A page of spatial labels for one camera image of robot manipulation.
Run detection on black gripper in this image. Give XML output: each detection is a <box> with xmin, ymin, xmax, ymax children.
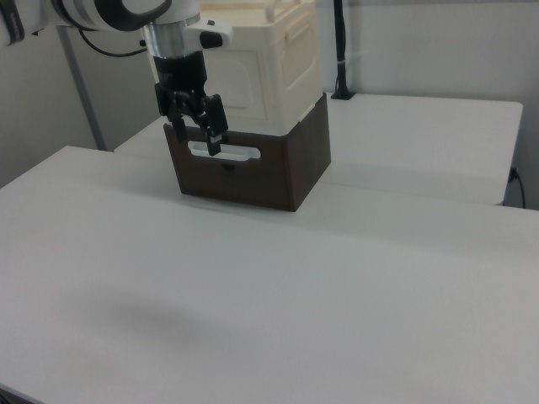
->
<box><xmin>152</xmin><ymin>50</ymin><xmax>230</xmax><ymax>158</ymax></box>

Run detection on cream cabinet door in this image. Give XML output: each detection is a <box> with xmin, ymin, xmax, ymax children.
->
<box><xmin>202</xmin><ymin>49</ymin><xmax>271</xmax><ymax>121</ymax></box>

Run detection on cream plastic cabinet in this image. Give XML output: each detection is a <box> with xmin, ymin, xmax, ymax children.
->
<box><xmin>196</xmin><ymin>0</ymin><xmax>325</xmax><ymax>136</ymax></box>

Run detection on dark brown drawer box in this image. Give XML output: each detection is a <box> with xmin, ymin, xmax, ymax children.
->
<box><xmin>163</xmin><ymin>92</ymin><xmax>333</xmax><ymax>213</ymax></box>

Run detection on black pole with clamp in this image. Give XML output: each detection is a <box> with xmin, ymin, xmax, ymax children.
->
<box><xmin>330</xmin><ymin>0</ymin><xmax>357</xmax><ymax>101</ymax></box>

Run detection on white drawer handle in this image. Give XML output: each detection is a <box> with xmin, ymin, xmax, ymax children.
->
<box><xmin>186</xmin><ymin>140</ymin><xmax>263</xmax><ymax>162</ymax></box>

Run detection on grey metal frame post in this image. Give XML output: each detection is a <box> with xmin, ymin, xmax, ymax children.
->
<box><xmin>56</xmin><ymin>25</ymin><xmax>107</xmax><ymax>152</ymax></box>

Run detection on black wall power cable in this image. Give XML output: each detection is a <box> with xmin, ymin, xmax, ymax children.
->
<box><xmin>509</xmin><ymin>167</ymin><xmax>527</xmax><ymax>209</ymax></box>

